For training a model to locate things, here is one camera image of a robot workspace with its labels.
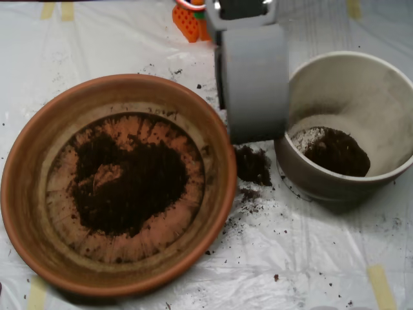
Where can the grey gripper black servo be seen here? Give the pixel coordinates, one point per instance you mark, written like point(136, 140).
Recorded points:
point(255, 93)

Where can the dark soil pile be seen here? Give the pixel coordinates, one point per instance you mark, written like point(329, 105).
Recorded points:
point(145, 181)

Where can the large spilled soil heap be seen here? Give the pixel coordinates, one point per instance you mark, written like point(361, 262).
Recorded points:
point(251, 166)

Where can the small spilled soil clump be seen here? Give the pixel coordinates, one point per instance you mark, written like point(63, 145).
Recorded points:
point(250, 193)

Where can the white round plant pot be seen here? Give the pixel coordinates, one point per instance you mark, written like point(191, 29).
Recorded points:
point(322, 190)

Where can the terracotta plant saucer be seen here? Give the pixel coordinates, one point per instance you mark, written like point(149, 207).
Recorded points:
point(26, 193)

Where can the beige masking tape strip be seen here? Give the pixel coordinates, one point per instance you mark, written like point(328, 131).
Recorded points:
point(68, 11)
point(37, 294)
point(354, 9)
point(47, 10)
point(382, 287)

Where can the clear plastic cover sheet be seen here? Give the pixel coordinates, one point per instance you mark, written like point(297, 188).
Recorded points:
point(290, 258)

